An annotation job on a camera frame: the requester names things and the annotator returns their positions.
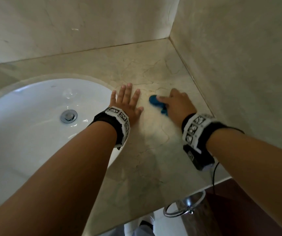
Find person's left hand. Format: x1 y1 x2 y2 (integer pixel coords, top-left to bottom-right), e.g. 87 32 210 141
109 83 144 127

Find person's right hand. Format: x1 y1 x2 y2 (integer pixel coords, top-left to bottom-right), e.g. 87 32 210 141
155 88 197 128

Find teal cleaning cloth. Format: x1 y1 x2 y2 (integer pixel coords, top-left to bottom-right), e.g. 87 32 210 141
148 94 168 117

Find person's right forearm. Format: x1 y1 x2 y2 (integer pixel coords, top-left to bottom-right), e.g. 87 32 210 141
206 128 282 236

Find person's left forearm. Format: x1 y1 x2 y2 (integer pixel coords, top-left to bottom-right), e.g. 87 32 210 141
0 121 118 236

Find chrome sink drain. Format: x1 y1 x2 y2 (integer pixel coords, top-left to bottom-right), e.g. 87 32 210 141
60 109 78 124

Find white ceramic sink basin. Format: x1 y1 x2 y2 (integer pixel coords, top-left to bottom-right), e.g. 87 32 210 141
0 78 119 207

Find person's right shoe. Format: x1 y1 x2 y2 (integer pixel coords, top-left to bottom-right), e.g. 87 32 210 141
139 215 154 231

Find person's grey trousers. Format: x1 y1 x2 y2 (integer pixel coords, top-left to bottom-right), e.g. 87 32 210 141
99 225 156 236

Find left marker wristband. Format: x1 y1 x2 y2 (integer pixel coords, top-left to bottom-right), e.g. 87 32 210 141
89 106 131 150

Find marker wristband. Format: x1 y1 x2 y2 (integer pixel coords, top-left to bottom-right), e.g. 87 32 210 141
89 106 131 150
181 113 244 154

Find right marker wristband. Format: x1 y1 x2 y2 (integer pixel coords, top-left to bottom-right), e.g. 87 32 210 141
181 113 244 154

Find grey stone door jamb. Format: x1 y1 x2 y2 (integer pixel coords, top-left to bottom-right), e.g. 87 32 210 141
175 194 223 236

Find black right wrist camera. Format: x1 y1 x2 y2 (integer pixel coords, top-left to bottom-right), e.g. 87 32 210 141
183 144 216 171

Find black cable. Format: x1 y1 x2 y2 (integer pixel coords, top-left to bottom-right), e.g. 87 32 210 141
212 162 220 194

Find chrome towel ring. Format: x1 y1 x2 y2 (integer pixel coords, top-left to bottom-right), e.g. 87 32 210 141
163 190 206 218

